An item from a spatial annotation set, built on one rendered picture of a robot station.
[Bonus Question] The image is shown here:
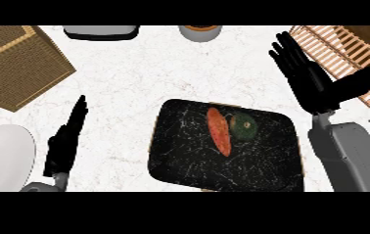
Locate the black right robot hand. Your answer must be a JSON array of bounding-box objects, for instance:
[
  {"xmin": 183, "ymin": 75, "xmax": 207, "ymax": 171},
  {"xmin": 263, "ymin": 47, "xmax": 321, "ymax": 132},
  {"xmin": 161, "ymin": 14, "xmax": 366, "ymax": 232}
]
[{"xmin": 267, "ymin": 30, "xmax": 370, "ymax": 116}]

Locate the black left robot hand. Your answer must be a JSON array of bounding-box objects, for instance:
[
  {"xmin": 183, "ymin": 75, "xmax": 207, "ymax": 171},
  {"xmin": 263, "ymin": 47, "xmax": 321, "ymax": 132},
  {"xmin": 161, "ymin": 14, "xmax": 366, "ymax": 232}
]
[{"xmin": 41, "ymin": 94, "xmax": 90, "ymax": 178}]

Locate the wooden slatted tiered shelf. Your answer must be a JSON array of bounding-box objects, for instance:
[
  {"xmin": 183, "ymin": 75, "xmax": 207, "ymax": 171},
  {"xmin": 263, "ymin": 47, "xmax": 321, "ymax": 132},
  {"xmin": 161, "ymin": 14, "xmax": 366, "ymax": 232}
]
[{"xmin": 288, "ymin": 25, "xmax": 370, "ymax": 109}]

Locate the black marbled tray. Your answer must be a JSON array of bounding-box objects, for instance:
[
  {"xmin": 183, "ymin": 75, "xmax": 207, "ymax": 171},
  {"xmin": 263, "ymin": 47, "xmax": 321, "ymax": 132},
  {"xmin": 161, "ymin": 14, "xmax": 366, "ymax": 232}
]
[{"xmin": 146, "ymin": 98, "xmax": 307, "ymax": 193}]

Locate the white rounded object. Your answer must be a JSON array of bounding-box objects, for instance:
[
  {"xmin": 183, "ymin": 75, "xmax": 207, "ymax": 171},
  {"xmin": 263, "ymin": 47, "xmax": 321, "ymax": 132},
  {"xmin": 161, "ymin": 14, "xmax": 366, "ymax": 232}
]
[{"xmin": 0, "ymin": 123, "xmax": 37, "ymax": 193}]

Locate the dark green round vegetable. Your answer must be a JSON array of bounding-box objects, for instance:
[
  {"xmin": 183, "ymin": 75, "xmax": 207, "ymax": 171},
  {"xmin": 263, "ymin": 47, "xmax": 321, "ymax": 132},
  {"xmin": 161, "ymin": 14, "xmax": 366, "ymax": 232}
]
[{"xmin": 229, "ymin": 112, "xmax": 260, "ymax": 142}]

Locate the brown wicker basket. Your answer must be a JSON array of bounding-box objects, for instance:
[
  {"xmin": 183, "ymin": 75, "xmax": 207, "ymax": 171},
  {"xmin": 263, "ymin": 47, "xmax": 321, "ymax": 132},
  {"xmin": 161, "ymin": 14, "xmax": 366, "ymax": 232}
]
[{"xmin": 0, "ymin": 25, "xmax": 78, "ymax": 114}]

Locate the grey round container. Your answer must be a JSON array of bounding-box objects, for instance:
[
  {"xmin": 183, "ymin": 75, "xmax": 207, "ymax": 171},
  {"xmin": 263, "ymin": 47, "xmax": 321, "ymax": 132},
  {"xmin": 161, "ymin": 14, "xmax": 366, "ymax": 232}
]
[{"xmin": 179, "ymin": 25, "xmax": 224, "ymax": 43}]

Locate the grey and black appliance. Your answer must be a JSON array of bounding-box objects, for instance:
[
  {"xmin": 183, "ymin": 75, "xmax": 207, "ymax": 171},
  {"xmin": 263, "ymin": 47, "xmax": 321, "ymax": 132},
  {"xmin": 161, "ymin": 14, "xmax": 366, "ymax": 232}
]
[{"xmin": 62, "ymin": 25, "xmax": 142, "ymax": 42}]

